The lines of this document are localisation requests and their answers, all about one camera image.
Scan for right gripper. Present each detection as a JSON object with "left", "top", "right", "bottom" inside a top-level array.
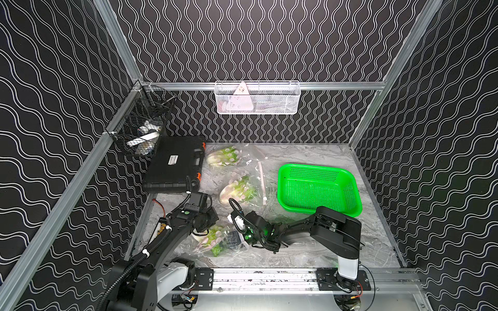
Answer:
[{"left": 217, "top": 229, "right": 265, "bottom": 252}]

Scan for zip-top bag with cabbage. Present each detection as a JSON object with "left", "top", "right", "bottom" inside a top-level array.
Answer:
[
  {"left": 204, "top": 144, "right": 268, "bottom": 168},
  {"left": 191, "top": 222, "right": 248, "bottom": 257},
  {"left": 219, "top": 160, "right": 268, "bottom": 207}
]

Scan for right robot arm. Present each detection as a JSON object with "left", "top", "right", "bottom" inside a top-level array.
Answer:
[{"left": 228, "top": 206, "right": 363, "bottom": 281}]

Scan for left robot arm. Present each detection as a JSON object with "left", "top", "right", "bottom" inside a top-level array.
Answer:
[{"left": 96, "top": 176, "right": 219, "bottom": 310}]

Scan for green perforated plastic basket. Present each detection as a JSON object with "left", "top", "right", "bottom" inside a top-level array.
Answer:
[{"left": 277, "top": 163, "right": 363, "bottom": 218}]

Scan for black tool case orange latches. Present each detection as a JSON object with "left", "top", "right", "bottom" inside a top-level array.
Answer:
[{"left": 142, "top": 136, "right": 206, "bottom": 193}]

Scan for white items in black basket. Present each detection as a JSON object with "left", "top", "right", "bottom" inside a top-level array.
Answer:
[{"left": 126, "top": 121, "right": 162, "bottom": 156}]

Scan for pink triangular card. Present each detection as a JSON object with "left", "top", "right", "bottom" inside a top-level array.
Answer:
[{"left": 227, "top": 82, "right": 254, "bottom": 114}]

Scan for small connector board with wires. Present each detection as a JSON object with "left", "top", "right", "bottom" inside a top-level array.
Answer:
[{"left": 149, "top": 199, "right": 170, "bottom": 244}]

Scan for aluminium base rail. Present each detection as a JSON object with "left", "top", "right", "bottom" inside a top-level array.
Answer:
[{"left": 175, "top": 266, "right": 423, "bottom": 294}]

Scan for black wire wall basket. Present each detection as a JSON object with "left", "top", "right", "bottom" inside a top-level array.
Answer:
[{"left": 108, "top": 85, "right": 178, "bottom": 158}]

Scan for white wire wall basket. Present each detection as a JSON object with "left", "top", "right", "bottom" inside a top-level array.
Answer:
[{"left": 213, "top": 80, "right": 302, "bottom": 115}]

